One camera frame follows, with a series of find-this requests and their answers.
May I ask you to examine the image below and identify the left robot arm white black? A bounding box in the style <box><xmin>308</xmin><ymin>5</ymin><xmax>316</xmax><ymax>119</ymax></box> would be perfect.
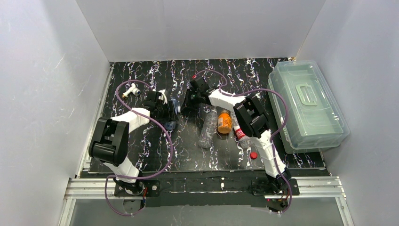
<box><xmin>88</xmin><ymin>89</ymin><xmax>177</xmax><ymax>184</ymax></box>

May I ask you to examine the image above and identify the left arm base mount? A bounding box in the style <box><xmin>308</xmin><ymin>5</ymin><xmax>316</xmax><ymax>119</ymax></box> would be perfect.
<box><xmin>113</xmin><ymin>178</ymin><xmax>160</xmax><ymax>212</ymax></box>

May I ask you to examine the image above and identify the clear blue-tinted bottle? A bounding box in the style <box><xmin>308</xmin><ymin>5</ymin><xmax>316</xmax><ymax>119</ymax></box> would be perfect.
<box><xmin>164</xmin><ymin>98</ymin><xmax>180</xmax><ymax>131</ymax></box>

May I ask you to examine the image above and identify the red bottle cap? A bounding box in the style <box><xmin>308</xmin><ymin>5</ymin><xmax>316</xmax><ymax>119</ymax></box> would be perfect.
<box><xmin>250</xmin><ymin>152</ymin><xmax>258</xmax><ymax>160</ymax></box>

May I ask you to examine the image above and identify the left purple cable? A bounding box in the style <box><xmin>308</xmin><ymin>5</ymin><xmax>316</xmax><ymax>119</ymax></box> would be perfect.
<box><xmin>104</xmin><ymin>79</ymin><xmax>174</xmax><ymax>217</ymax></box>

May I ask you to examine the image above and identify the orange juice bottle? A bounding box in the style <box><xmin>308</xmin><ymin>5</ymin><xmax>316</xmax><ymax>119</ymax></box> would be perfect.
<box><xmin>217</xmin><ymin>110</ymin><xmax>232</xmax><ymax>134</ymax></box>

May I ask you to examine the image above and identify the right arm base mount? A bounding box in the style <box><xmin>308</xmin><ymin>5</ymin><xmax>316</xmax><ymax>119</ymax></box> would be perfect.
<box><xmin>249</xmin><ymin>178</ymin><xmax>300</xmax><ymax>215</ymax></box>

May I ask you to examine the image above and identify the purple cable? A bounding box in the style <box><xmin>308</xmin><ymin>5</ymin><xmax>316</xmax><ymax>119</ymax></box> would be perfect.
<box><xmin>192</xmin><ymin>69</ymin><xmax>294</xmax><ymax>214</ymax></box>
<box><xmin>104</xmin><ymin>79</ymin><xmax>174</xmax><ymax>217</ymax></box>

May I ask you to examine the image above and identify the white pipe fitting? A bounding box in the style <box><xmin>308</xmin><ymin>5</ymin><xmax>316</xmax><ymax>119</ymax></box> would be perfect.
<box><xmin>122</xmin><ymin>83</ymin><xmax>141</xmax><ymax>99</ymax></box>

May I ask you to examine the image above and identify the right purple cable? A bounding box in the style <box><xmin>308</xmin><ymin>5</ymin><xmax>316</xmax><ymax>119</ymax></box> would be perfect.
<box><xmin>192</xmin><ymin>69</ymin><xmax>294</xmax><ymax>214</ymax></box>

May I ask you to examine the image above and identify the clear empty plastic bottle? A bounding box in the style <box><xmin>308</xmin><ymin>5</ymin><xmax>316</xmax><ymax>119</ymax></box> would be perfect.
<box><xmin>199</xmin><ymin>109</ymin><xmax>218</xmax><ymax>148</ymax></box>

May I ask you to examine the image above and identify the red label water bottle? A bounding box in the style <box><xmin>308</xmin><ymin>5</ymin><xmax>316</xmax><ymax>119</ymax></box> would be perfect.
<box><xmin>231</xmin><ymin>112</ymin><xmax>252</xmax><ymax>148</ymax></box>

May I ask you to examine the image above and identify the clear plastic storage box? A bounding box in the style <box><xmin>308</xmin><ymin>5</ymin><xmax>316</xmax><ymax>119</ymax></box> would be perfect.
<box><xmin>267</xmin><ymin>60</ymin><xmax>350</xmax><ymax>154</ymax></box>

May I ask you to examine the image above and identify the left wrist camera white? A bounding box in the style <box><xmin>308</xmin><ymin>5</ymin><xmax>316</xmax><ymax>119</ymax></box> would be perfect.
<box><xmin>158</xmin><ymin>89</ymin><xmax>168</xmax><ymax>104</ymax></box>

